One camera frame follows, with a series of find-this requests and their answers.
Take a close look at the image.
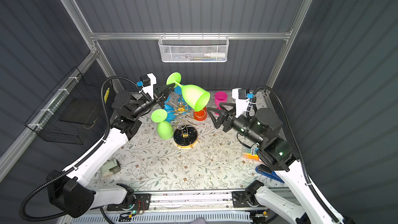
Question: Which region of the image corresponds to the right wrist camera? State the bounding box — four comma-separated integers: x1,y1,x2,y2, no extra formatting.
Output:
232,88,254,118

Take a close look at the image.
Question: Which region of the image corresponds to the magenta wine glass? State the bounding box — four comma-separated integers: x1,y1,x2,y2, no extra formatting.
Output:
215,91,228,109

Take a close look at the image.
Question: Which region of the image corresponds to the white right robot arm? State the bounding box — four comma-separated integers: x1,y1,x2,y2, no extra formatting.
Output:
207,103,344,224

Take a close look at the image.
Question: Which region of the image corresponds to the gold wine glass rack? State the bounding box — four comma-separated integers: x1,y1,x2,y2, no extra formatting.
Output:
170,96,199,149

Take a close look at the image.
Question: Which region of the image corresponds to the black wire basket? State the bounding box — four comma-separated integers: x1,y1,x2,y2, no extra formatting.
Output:
25,66,107,145

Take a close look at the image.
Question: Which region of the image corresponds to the left blue wine glass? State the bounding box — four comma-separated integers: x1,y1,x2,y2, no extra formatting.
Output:
164,96,177,122

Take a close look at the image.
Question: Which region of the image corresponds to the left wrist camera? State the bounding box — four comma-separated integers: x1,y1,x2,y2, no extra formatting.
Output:
136,73,157,99

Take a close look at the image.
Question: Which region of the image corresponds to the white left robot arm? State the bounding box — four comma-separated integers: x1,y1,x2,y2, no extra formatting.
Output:
47,83,175,218

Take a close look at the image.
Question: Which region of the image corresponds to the red wine glass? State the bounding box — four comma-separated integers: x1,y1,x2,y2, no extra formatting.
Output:
193,107,207,121

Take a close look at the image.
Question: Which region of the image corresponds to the white tube in basket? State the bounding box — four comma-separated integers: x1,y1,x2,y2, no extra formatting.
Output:
204,52,227,59

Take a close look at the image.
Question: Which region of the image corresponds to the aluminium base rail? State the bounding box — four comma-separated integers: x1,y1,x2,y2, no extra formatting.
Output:
71,189,318,224

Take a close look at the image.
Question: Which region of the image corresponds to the white tape dispenser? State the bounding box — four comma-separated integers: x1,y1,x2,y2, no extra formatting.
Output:
100,158,121,178

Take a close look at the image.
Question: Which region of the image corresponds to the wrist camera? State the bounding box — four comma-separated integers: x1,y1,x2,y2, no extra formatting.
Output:
232,88,254,118
136,73,157,99

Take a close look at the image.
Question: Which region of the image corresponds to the blue stapler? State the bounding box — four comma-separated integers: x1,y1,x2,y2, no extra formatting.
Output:
255,164,285,184

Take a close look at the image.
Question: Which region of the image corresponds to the floral table mat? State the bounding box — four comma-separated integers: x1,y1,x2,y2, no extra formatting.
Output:
90,91,284,193

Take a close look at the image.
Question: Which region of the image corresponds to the pack of coloured markers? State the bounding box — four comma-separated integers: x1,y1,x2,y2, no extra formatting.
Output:
241,147,260,161

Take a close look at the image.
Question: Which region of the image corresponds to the green wine glass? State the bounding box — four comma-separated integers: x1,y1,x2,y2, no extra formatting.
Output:
151,109,174,140
166,72,210,112

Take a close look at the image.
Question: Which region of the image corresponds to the right black corrugated cable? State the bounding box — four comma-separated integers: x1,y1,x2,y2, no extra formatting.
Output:
252,85,343,224

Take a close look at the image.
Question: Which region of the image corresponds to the white wire mesh basket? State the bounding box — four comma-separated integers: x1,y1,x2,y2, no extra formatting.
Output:
158,36,230,63

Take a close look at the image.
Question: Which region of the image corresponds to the left black corrugated cable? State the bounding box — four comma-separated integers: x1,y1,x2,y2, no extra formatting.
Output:
18,76,139,222

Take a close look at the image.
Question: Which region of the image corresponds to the yellow marker pen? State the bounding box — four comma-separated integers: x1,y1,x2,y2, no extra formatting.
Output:
104,88,110,103

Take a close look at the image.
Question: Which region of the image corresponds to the blue wine glass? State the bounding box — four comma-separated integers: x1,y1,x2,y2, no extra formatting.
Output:
174,86,182,96
164,96,177,122

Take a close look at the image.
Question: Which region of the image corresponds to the black corrugated cable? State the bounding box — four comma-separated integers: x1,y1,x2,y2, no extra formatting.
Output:
18,76,139,222
252,85,343,224

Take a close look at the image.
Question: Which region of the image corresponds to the back blue wine glass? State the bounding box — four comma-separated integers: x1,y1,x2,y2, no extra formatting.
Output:
174,86,182,96

